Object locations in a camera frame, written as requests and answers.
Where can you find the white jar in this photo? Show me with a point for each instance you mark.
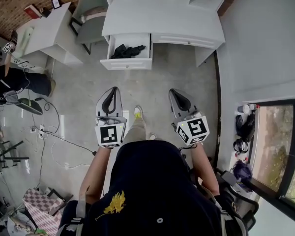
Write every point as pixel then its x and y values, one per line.
pixel 245 108

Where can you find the black folding stand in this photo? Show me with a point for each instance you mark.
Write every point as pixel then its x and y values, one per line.
pixel 11 154

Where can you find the pink chair cushion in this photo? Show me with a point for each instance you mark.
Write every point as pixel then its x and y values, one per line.
pixel 94 12

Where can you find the green seat stool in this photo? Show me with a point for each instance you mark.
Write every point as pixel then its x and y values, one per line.
pixel 32 106

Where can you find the pink checkered bag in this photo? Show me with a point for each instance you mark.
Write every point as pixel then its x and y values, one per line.
pixel 43 209

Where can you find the person's white shoe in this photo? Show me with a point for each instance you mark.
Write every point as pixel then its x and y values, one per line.
pixel 138 112
pixel 152 136

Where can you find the white desk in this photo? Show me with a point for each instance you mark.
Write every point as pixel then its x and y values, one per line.
pixel 159 16

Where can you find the black framed window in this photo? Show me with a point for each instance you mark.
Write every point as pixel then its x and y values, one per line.
pixel 277 151

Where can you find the person's beige trouser leg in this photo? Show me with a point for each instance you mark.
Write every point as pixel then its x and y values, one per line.
pixel 135 131

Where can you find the person's left forearm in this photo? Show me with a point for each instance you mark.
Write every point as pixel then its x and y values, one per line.
pixel 93 178

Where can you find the white closed desk drawer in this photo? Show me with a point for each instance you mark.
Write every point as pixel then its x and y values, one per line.
pixel 184 40

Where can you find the red book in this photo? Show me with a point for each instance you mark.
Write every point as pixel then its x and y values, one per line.
pixel 32 11

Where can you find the black umbrella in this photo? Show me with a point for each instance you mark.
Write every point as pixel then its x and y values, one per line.
pixel 127 51

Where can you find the black office chair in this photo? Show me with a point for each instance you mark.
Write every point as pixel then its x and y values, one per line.
pixel 238 198

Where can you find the small black box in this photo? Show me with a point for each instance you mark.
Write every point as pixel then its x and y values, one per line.
pixel 45 12

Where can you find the grey green armchair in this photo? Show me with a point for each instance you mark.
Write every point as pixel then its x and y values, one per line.
pixel 91 31

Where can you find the person's dark navy shirt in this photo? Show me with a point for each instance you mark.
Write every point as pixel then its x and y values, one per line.
pixel 152 188

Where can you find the white power strip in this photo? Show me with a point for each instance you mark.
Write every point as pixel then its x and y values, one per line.
pixel 41 131

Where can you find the black bag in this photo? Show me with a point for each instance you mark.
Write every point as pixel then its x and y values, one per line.
pixel 245 125

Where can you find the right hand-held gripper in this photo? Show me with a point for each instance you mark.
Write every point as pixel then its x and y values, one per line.
pixel 193 130

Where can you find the small black photo frame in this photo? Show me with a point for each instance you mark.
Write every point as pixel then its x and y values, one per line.
pixel 56 3

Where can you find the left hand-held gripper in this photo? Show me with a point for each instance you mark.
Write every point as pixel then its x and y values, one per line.
pixel 109 134

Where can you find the purple bag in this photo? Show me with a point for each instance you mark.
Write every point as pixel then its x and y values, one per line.
pixel 243 171

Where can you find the person's right forearm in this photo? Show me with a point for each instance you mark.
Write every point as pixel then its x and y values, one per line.
pixel 206 166

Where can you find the white side cabinet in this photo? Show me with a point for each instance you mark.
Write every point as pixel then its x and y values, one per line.
pixel 52 33

